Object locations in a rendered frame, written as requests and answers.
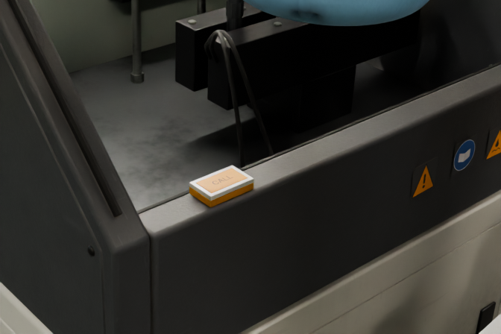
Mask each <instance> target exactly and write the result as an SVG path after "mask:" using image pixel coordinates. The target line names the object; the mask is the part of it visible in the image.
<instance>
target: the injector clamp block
mask: <svg viewBox="0 0 501 334"><path fill-rule="evenodd" d="M419 18H420V9H419V10H417V11H416V12H414V13H412V14H410V15H408V16H405V17H403V18H401V19H397V20H394V21H391V22H384V23H380V24H375V25H360V26H331V25H316V24H312V23H306V22H296V21H293V20H290V19H284V18H281V17H277V18H276V16H274V15H271V14H269V13H266V12H264V11H261V10H259V9H257V8H255V7H253V6H251V5H250V4H248V3H247V2H244V15H243V16H242V27H241V28H239V29H236V30H233V31H228V32H227V16H226V8H225V7H224V8H222V9H218V10H214V11H210V12H207V13H202V14H199V15H197V16H191V17H188V18H185V19H180V20H177V21H176V22H175V81H176V82H178V83H179V84H181V85H183V86H184V87H186V88H188V89H190V90H191V91H193V92H196V91H198V90H201V89H205V88H207V87H208V88H207V99H208V100H209V101H211V102H212V103H214V104H217V105H218V106H220V107H222V108H224V109H225V110H232V109H233V100H232V95H231V91H230V83H229V79H228V74H227V67H226V63H225V60H224V53H223V50H222V47H221V41H220V39H219V37H218V36H217V38H216V41H215V45H214V50H215V53H216V55H217V57H218V63H216V62H215V61H214V59H213V57H212V59H211V60H209V58H208V56H207V54H206V52H205V49H204V44H205V43H206V41H207V40H208V38H209V36H210V35H211V34H212V33H213V32H214V31H217V30H225V31H226V32H227V33H228V34H229V35H230V37H231V39H232V41H233V43H234V45H235V47H236V49H237V51H238V53H239V56H240V58H241V61H242V64H243V66H244V68H245V72H246V75H247V77H248V80H249V83H250V87H251V89H252V92H253V95H254V98H255V100H256V104H257V107H258V109H259V113H261V114H262V115H264V116H266V117H268V118H269V119H271V120H273V121H275V122H277V123H278V124H280V125H282V126H284V127H286V128H288V129H289V130H292V131H293V132H295V133H298V134H299V133H302V132H304V131H307V130H310V129H312V128H314V127H317V126H319V125H322V124H325V123H327V122H330V121H332V120H334V119H337V118H340V117H342V116H345V115H347V114H349V113H351V110H352V103H353V90H354V82H355V75H356V65H357V64H359V63H363V62H365V61H368V60H371V59H374V58H376V57H379V56H382V55H384V54H388V53H390V52H393V51H396V50H399V49H401V48H405V47H407V46H410V45H413V44H415V43H416V39H417V34H418V24H419ZM224 39H225V42H226V46H227V51H228V55H229V58H230V65H231V69H232V73H233V81H234V85H235V89H236V97H237V102H238V107H240V106H242V105H245V104H246V105H247V106H248V107H249V108H251V109H253V107H252V104H251V100H250V98H249V95H248V91H247V89H246V86H245V83H244V81H243V78H242V75H241V72H240V70H239V67H238V64H237V62H236V59H235V57H234V55H233V52H232V49H231V47H230V45H229V43H228V41H227V39H226V38H225V37H224Z"/></svg>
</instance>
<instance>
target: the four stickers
mask: <svg viewBox="0 0 501 334"><path fill-rule="evenodd" d="M477 136H478V135H476V136H474V137H472V138H470V139H468V140H466V141H464V142H462V143H460V144H457V145H456V150H455V156H454V160H453V169H452V174H451V176H452V175H454V174H456V173H458V172H460V171H461V170H463V169H465V168H467V167H469V166H471V165H473V158H474V154H475V149H476V141H477ZM500 154H501V127H500V128H497V129H496V130H493V131H491V133H490V137H489V141H488V148H487V152H486V156H485V161H487V160H490V159H492V158H494V157H496V156H498V155H500ZM437 164H438V157H436V158H435V159H433V160H431V161H429V162H427V163H425V164H423V165H422V166H420V167H418V168H416V169H415V172H414V179H413V186H412V198H411V200H412V199H414V198H416V197H417V196H419V195H422V194H423V193H424V192H427V191H429V190H430V189H432V188H434V187H435V176H436V170H437Z"/></svg>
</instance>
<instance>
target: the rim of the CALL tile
mask: <svg viewBox="0 0 501 334"><path fill-rule="evenodd" d="M230 168H233V169H235V170H236V171H238V172H239V173H241V174H243V175H244V176H246V177H247V179H245V180H242V181H240V182H238V183H234V184H233V185H231V186H228V187H226V188H223V189H220V190H218V191H217V192H213V193H210V192H208V191H207V190H205V189H204V188H203V187H201V186H199V185H198V184H197V182H198V181H200V180H203V179H206V178H208V177H211V176H213V175H215V174H218V173H220V172H223V171H226V170H228V169H230ZM252 183H253V178H252V177H251V176H249V175H247V174H245V173H244V172H243V171H241V170H239V169H238V168H236V167H235V166H229V167H227V168H224V169H222V170H220V171H217V172H214V173H212V174H209V175H207V176H205V177H202V178H199V179H197V180H194V181H192V182H190V183H189V186H190V187H191V188H192V189H194V190H195V191H196V192H198V193H200V194H201V195H203V196H204V197H205V198H207V199H209V200H210V201H212V200H214V199H216V198H219V197H221V196H223V195H226V194H228V193H230V192H233V191H235V190H237V189H240V188H242V187H244V186H247V185H249V184H252Z"/></svg>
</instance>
